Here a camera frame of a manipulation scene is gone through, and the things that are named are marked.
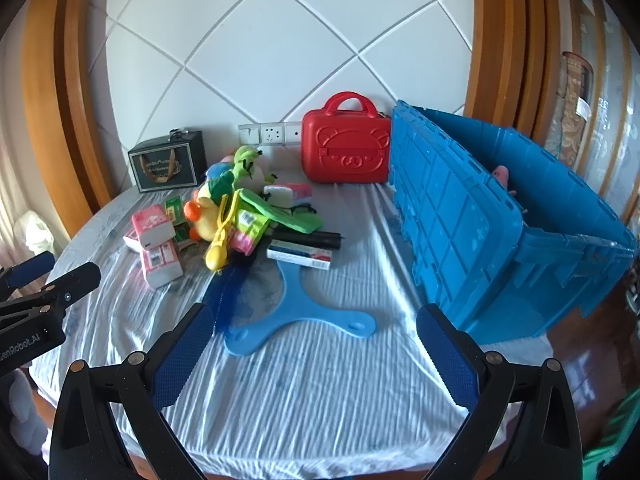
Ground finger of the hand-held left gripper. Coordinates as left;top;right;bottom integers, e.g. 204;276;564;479
0;261;103;333
0;251;57;302

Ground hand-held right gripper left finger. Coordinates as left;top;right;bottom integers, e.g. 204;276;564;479
47;302;217;480

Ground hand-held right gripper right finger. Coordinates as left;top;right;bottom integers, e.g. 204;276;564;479
416;304;584;480

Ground light blue three-armed boomerang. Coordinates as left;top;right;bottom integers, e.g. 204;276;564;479
223;260;377;359

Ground blue plastic storage crate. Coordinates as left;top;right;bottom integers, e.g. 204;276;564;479
389;100;639;347

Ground pink and white boxes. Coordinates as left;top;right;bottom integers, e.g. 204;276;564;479
140;240;184;289

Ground green card package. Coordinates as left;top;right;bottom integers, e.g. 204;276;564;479
165;196;187;226

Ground yellow duck plush toy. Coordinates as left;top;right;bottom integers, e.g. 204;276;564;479
183;172;236;244

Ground green and pink pouch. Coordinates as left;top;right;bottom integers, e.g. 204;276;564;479
227;189;282;257

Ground black gift box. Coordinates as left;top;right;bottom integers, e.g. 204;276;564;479
128;130;209;194

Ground white box with red stripe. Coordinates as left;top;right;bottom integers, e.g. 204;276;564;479
266;240;334;271

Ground black folding umbrella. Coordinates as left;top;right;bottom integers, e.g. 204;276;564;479
270;230;344;252

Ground blue plush toy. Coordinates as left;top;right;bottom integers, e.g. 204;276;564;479
205;157;236;182

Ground green bag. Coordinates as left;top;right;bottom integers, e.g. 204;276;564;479
584;392;640;480

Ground white pink tissue pack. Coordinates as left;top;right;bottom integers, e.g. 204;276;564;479
262;183;314;209

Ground pink pig plush orange dress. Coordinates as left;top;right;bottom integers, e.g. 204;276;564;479
492;165;522;199

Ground green frog plush toy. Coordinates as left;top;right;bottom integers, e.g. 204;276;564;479
232;145;279;194

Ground red bear-embossed toy suitcase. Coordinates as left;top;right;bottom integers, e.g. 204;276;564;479
301;91;393;185

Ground rolled patterned carpet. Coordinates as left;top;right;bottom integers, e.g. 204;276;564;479
545;51;597;171

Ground frosted glass sliding door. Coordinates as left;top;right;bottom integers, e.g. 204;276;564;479
552;0;640;226

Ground wooden door frame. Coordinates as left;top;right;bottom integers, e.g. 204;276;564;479
22;0;117;241
462;0;562;147

